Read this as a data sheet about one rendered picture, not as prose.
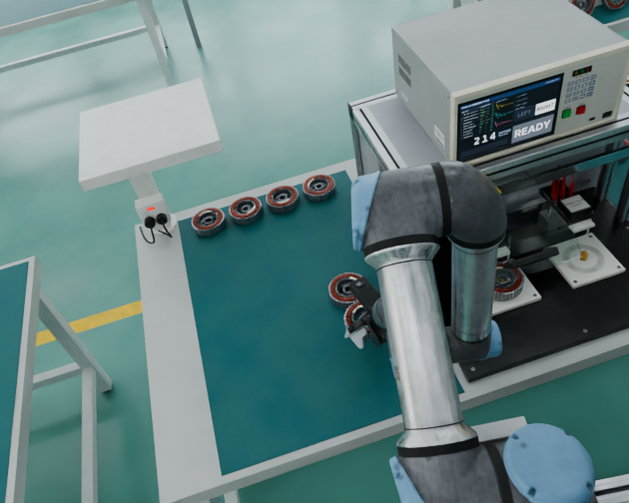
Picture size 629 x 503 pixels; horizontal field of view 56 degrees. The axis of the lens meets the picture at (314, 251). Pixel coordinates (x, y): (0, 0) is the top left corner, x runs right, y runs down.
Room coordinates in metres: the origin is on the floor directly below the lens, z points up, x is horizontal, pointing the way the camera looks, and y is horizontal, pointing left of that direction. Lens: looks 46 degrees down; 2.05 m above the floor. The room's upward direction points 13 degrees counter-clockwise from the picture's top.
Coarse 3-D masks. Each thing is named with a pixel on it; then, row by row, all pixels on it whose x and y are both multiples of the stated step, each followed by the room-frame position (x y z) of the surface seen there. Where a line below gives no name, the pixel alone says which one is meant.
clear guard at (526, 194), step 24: (504, 192) 1.02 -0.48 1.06; (528, 192) 1.00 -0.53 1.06; (528, 216) 0.92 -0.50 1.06; (552, 216) 0.90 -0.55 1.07; (504, 240) 0.87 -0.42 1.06; (528, 240) 0.85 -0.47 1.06; (552, 240) 0.85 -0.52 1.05; (576, 240) 0.84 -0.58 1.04; (504, 264) 0.82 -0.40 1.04; (528, 264) 0.82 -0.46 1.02; (552, 264) 0.81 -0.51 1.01
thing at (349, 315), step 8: (352, 304) 0.95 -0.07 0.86; (360, 304) 0.94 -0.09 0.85; (344, 312) 0.93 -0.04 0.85; (352, 312) 0.93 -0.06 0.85; (360, 312) 0.93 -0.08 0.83; (344, 320) 0.91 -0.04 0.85; (352, 320) 0.90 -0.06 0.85; (360, 328) 0.87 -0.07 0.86; (368, 328) 0.86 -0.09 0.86; (368, 336) 0.86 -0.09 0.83
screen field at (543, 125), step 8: (536, 120) 1.10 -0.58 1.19; (544, 120) 1.10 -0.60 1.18; (552, 120) 1.11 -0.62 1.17; (520, 128) 1.10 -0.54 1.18; (528, 128) 1.10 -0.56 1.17; (536, 128) 1.10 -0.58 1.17; (544, 128) 1.10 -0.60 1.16; (512, 136) 1.09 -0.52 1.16; (520, 136) 1.10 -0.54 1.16; (528, 136) 1.10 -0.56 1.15
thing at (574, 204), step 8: (544, 192) 1.15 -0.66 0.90; (568, 192) 1.13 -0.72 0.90; (560, 200) 1.09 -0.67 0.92; (568, 200) 1.08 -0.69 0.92; (576, 200) 1.07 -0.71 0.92; (584, 200) 1.07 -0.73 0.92; (560, 208) 1.07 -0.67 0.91; (568, 208) 1.05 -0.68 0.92; (576, 208) 1.05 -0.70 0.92; (584, 208) 1.04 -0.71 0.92; (592, 208) 1.04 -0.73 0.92; (568, 216) 1.04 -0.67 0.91; (576, 216) 1.03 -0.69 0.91; (584, 216) 1.03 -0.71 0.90; (576, 224) 1.03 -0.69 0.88; (584, 224) 1.02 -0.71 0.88; (592, 224) 1.01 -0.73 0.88; (576, 232) 1.01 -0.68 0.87
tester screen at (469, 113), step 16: (496, 96) 1.09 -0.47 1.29; (512, 96) 1.09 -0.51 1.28; (528, 96) 1.10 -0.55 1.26; (544, 96) 1.10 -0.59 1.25; (464, 112) 1.08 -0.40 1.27; (480, 112) 1.08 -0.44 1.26; (496, 112) 1.09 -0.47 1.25; (512, 112) 1.09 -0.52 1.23; (464, 128) 1.08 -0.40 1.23; (480, 128) 1.08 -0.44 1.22; (496, 128) 1.09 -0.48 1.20; (512, 128) 1.09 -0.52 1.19; (464, 144) 1.08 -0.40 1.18; (480, 144) 1.09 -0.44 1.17; (512, 144) 1.09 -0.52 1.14
